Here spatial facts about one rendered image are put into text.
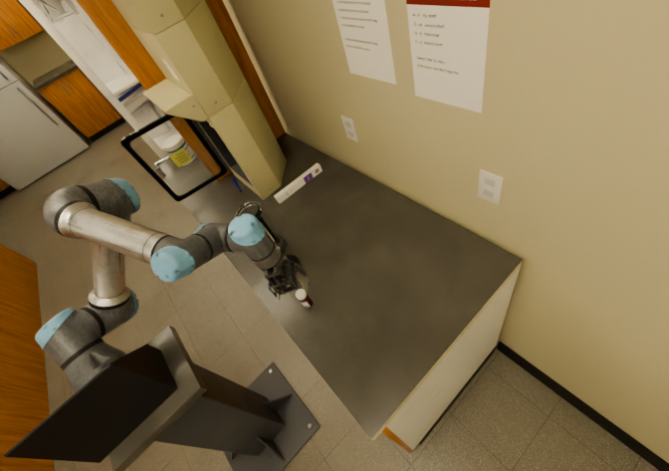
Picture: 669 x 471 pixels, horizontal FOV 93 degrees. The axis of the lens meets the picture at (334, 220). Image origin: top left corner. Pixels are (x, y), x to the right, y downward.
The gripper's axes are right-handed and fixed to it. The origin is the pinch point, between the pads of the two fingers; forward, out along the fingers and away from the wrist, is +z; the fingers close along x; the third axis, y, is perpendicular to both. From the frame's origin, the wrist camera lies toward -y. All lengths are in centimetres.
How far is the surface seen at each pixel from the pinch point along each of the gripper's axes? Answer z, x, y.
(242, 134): -20, -7, -66
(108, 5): -71, -33, -94
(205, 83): -44, -9, -65
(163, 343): 14, -58, -4
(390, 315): 13.8, 25.8, 13.3
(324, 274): 13.7, 7.4, -9.8
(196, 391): 14.1, -42.6, 17.1
